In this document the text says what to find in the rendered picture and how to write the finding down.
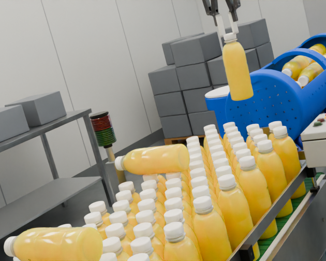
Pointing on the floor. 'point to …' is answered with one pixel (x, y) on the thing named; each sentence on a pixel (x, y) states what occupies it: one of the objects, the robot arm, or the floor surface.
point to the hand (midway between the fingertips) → (226, 24)
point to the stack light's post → (115, 177)
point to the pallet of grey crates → (201, 77)
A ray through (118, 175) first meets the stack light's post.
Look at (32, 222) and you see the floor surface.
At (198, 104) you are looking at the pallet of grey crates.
